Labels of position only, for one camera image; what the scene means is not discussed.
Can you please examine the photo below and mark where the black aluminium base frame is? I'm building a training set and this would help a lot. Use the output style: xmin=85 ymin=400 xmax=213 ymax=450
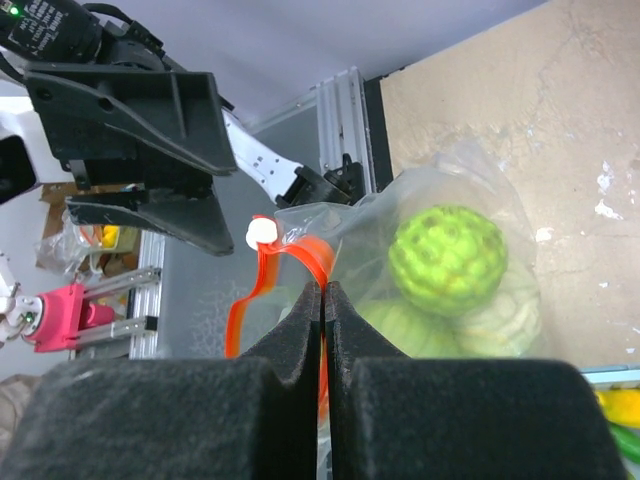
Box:
xmin=314 ymin=66 xmax=393 ymax=193

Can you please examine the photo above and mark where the light blue plastic basket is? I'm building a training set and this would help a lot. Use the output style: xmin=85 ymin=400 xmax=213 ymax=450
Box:
xmin=581 ymin=364 xmax=640 ymax=390

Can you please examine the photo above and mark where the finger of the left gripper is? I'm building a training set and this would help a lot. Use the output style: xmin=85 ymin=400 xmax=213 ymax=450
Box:
xmin=65 ymin=194 xmax=234 ymax=256
xmin=25 ymin=69 xmax=237 ymax=176

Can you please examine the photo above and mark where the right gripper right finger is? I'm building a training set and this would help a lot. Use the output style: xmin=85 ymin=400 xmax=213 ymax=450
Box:
xmin=324 ymin=282 xmax=626 ymax=479

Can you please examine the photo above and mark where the pink gripper device background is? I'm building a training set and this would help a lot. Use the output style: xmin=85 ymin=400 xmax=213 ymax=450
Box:
xmin=24 ymin=283 xmax=115 ymax=353

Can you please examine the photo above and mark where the yellow banana toy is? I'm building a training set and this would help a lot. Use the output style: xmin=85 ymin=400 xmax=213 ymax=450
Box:
xmin=595 ymin=389 xmax=640 ymax=429

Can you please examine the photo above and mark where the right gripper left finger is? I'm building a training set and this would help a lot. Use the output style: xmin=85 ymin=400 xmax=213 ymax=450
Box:
xmin=1 ymin=283 xmax=321 ymax=479

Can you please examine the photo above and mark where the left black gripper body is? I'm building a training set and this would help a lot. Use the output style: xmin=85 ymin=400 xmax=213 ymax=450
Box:
xmin=1 ymin=1 xmax=215 ymax=190

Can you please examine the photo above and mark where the green chili pepper toy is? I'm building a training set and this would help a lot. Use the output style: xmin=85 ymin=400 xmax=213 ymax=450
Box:
xmin=609 ymin=423 xmax=640 ymax=464

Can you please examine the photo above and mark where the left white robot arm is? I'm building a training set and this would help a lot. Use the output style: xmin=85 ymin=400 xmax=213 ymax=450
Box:
xmin=1 ymin=1 xmax=363 ymax=255

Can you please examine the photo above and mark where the clear orange-zip bag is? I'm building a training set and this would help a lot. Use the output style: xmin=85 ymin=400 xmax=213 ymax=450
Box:
xmin=224 ymin=139 xmax=549 ymax=421

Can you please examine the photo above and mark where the green custard apple toy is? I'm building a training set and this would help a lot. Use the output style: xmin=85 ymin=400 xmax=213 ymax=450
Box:
xmin=356 ymin=299 xmax=462 ymax=358

